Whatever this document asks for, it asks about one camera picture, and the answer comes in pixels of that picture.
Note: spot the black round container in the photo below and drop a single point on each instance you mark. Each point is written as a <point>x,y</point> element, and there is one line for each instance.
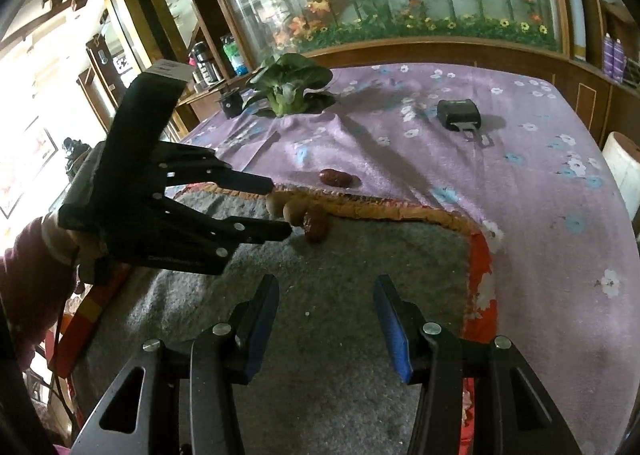
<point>230,105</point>

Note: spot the person's left forearm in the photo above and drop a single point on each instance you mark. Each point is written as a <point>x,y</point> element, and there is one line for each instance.
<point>30,285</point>

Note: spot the purple floral blanket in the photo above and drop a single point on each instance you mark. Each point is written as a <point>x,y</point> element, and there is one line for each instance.
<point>450,160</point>

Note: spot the black silver thermos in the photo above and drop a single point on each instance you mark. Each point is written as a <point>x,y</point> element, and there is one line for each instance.
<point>205,65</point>

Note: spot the green plastic bottle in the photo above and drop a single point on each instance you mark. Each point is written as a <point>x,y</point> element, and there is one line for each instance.
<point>232,55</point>

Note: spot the person's left hand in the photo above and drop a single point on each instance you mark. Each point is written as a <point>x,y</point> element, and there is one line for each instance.
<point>87,247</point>

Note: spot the dark figurine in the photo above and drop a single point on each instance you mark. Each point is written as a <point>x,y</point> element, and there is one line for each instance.
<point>75,150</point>

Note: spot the framed wall picture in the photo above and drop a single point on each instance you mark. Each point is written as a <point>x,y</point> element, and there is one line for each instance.
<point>30,160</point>

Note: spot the green bok choy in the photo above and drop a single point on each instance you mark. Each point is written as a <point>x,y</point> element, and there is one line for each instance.
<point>287,85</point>

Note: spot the purple bottle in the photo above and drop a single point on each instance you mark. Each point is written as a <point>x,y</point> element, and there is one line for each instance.
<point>608,57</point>
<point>619,62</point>

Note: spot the red date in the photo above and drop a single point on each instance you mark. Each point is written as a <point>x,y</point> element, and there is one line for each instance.
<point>336,178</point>
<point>316,227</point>

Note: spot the grey felt mat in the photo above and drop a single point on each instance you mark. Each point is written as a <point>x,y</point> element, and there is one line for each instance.
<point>325,285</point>

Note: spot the brown kiwi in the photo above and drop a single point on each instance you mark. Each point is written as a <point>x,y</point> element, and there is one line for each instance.
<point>293,211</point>
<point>274,205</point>

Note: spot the red box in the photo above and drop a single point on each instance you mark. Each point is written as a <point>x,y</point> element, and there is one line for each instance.
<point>87,315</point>

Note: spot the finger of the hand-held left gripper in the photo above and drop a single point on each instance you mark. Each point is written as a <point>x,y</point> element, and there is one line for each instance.
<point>245,182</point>
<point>260,231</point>

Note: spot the wooden shelf cabinet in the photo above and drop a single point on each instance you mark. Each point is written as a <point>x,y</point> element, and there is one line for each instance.
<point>145,10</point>

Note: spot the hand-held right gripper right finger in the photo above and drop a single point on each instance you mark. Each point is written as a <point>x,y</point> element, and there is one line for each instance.
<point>395,335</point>

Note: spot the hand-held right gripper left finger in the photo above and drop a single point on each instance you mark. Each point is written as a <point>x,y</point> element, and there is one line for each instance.
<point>262,330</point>

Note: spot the black box with metal clip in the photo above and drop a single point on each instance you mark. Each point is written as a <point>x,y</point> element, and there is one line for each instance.
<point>457,112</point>

